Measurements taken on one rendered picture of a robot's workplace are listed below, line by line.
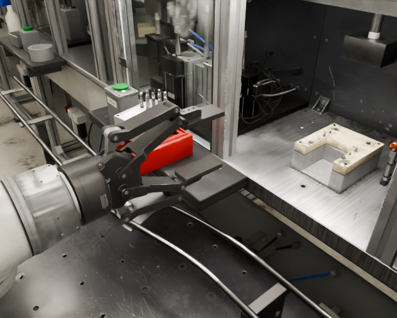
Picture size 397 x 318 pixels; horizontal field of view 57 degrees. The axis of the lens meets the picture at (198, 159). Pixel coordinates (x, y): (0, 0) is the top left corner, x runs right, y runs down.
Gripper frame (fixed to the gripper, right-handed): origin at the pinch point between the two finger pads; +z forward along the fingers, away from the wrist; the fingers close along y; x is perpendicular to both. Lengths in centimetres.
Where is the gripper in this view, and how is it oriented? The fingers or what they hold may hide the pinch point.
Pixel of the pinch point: (203, 142)
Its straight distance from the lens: 53.1
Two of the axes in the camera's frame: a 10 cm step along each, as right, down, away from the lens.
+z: 7.8, -3.4, 5.2
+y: 0.0, -8.4, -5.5
